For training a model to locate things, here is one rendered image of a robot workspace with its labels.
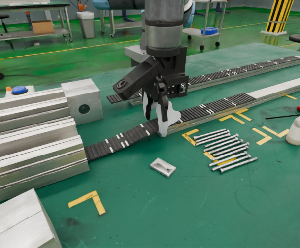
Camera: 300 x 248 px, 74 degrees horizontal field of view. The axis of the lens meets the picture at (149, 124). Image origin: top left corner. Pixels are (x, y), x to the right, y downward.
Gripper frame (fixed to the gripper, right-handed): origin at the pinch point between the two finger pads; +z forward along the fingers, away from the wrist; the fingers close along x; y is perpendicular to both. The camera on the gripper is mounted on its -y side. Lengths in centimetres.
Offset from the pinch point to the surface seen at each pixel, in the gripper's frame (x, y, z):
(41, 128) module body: 3.8, -25.5, -5.3
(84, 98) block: 14.0, -14.0, -4.9
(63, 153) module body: -3.9, -22.5, -2.9
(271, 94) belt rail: -2.0, 45.2, 0.4
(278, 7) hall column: 332, 543, 19
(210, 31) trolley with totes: 293, 291, 48
